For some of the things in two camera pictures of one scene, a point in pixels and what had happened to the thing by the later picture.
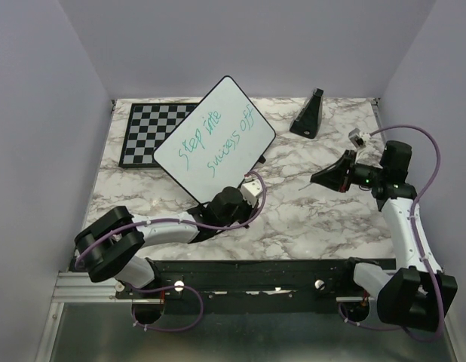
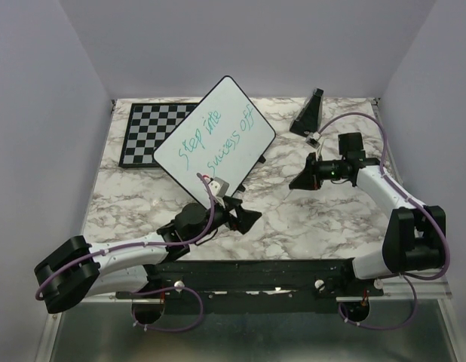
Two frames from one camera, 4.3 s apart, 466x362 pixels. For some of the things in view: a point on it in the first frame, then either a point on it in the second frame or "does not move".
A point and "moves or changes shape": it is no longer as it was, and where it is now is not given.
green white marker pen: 305,186 moves or changes shape
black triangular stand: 308,121 does not move
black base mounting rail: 250,285 does not move
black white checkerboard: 149,125 does not move
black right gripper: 333,178 to 309,179
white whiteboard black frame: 217,144 does not move
